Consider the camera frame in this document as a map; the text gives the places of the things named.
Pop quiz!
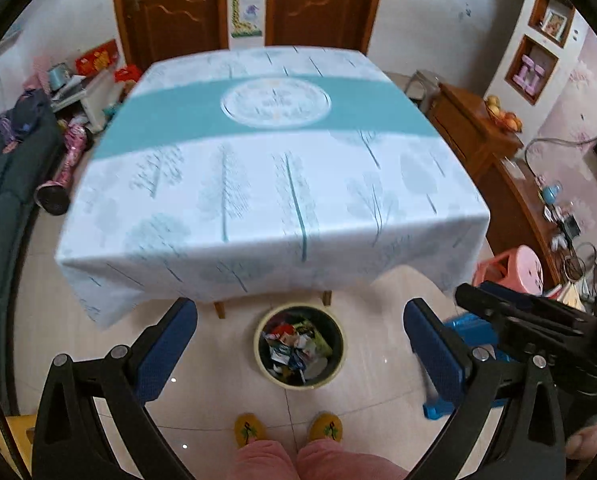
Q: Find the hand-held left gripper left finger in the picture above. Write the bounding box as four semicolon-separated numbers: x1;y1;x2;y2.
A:
32;297;199;480

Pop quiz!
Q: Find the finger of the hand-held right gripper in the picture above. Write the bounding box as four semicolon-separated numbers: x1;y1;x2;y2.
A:
453;284;587;342
479;281;597;328

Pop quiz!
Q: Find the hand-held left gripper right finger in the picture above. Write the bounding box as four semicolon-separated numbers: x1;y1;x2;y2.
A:
403;297;567;480

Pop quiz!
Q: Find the yellow rimmed trash bin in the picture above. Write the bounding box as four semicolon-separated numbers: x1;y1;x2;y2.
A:
253;304;347;390

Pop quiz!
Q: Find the person's right hand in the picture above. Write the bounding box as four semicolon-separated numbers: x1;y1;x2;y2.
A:
563;405;597;461

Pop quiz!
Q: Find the blue plastic stool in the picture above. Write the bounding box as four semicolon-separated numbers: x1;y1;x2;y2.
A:
423;310;514;422

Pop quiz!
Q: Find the pink plastic stool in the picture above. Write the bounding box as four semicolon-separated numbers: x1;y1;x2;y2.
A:
473;245;545;297

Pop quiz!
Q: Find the stack of books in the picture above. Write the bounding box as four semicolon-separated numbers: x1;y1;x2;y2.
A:
549;282;587;311

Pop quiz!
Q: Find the yellow slipper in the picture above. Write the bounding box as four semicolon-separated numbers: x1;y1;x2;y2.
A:
234;412;268;446
309;411;343;443

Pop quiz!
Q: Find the heap of crumpled packaging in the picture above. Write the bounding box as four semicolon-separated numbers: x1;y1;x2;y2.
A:
261;312;334;386

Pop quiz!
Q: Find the person's right leg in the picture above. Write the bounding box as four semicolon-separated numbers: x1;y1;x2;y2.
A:
296;437;409;480

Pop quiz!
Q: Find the table with tree-pattern cloth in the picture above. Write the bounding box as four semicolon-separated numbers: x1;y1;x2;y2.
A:
54;46;490;330

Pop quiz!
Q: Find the wooden cabinet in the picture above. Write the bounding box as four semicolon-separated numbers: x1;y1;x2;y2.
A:
427;82;564;288

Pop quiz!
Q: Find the yellow plastic stool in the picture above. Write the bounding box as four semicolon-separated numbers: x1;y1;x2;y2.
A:
0;414;36;480

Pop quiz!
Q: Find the bowl of fruit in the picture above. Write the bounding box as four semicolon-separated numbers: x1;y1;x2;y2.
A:
485;95;523;134

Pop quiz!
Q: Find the grey plastic stool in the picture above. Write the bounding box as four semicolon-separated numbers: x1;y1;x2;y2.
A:
406;70;447;106

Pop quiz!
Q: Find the pink ornament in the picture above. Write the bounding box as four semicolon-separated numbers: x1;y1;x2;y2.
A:
513;57;547;93

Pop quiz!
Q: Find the dark green sofa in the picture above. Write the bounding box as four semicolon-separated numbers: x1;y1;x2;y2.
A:
0;105;65;411

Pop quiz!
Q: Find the white side table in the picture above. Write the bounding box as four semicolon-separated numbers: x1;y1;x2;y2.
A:
51;67;132;133

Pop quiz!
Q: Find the purple bag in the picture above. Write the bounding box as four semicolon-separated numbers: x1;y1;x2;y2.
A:
0;89;52;153

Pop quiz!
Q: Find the small red box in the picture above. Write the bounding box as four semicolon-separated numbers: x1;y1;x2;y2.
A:
114;65;144;85

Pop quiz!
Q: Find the framed picture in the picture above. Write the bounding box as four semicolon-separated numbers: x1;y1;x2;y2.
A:
541;7;568;36

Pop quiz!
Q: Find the light blue pot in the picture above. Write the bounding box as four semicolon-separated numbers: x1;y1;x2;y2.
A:
47;63;70;90

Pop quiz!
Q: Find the large red gift box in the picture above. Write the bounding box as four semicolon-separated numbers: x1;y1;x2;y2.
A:
74;39;119;77

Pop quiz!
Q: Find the pink box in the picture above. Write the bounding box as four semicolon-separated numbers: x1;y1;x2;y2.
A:
28;55;54;93

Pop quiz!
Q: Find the brown wooden door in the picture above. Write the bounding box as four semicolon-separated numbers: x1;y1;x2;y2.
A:
109;0;229;73
264;0;389;56

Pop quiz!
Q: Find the grey wall cable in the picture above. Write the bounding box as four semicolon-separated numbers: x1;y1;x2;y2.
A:
523;137;597;181

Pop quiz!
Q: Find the wooden framed wall niche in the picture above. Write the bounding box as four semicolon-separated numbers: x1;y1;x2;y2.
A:
527;0;577;48
505;35;560;106

